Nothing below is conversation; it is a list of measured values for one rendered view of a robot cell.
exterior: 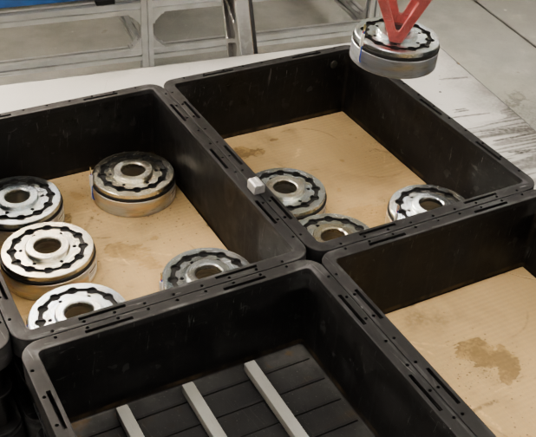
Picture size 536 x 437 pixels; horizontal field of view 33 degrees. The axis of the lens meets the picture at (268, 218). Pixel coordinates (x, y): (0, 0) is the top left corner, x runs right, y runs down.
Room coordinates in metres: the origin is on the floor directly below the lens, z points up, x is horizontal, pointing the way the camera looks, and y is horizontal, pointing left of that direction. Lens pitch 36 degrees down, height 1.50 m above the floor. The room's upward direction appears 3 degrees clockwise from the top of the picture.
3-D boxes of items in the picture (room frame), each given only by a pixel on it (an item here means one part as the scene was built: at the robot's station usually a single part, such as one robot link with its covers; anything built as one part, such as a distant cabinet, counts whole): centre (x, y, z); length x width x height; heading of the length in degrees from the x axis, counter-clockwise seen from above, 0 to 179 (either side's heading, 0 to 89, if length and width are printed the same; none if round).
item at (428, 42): (1.00, -0.14, 1.04); 0.10 x 0.10 x 0.01
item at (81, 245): (0.79, 0.24, 0.86); 0.10 x 0.10 x 0.01
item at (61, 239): (0.79, 0.24, 0.86); 0.05 x 0.05 x 0.01
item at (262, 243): (0.82, 0.18, 0.87); 0.40 x 0.30 x 0.11; 30
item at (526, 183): (0.97, -0.08, 0.92); 0.40 x 0.30 x 0.02; 30
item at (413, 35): (1.00, -0.14, 1.04); 0.05 x 0.05 x 0.01
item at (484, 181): (0.97, -0.08, 0.87); 0.40 x 0.30 x 0.11; 30
